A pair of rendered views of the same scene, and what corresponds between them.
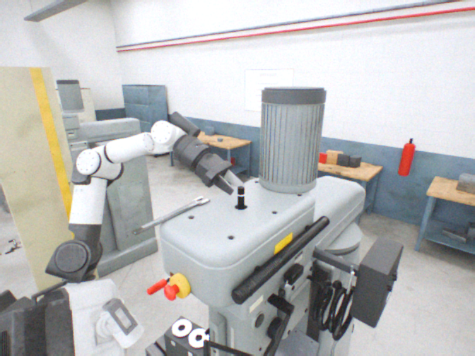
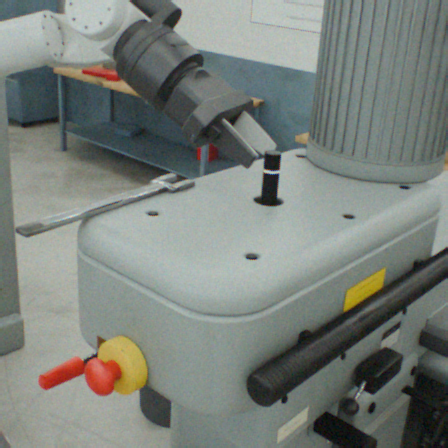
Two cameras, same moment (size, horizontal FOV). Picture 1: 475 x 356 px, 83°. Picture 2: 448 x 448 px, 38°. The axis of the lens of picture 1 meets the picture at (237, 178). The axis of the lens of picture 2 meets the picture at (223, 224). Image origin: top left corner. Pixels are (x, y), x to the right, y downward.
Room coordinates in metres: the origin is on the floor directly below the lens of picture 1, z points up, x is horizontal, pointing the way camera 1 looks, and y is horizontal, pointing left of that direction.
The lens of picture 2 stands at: (-0.05, 0.05, 2.17)
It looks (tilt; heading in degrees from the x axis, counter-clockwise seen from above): 23 degrees down; 359
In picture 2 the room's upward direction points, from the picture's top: 4 degrees clockwise
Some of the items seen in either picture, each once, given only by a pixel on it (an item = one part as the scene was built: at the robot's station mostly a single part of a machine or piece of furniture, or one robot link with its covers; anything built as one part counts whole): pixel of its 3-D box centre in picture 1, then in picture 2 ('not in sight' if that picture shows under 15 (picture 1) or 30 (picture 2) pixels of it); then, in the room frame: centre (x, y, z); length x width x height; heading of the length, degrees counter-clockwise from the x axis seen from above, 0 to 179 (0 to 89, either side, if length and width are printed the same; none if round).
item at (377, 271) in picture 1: (378, 280); not in sight; (0.70, -0.46, 1.62); 0.20 x 0.09 x 0.21; 139
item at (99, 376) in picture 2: (172, 291); (104, 374); (0.50, 0.16, 1.76); 0.04 x 0.03 x 0.04; 49
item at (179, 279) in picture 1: (179, 285); (122, 365); (0.52, 0.14, 1.76); 0.06 x 0.02 x 0.06; 49
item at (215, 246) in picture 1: (244, 228); (270, 255); (0.71, -0.02, 1.81); 0.47 x 0.26 x 0.16; 139
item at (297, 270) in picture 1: (288, 279); (366, 380); (0.65, -0.16, 1.66); 0.12 x 0.04 x 0.04; 139
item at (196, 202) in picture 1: (174, 213); (111, 202); (0.65, 0.17, 1.89); 0.24 x 0.04 x 0.01; 142
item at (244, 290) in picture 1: (288, 250); (376, 307); (0.62, -0.14, 1.79); 0.45 x 0.04 x 0.04; 139
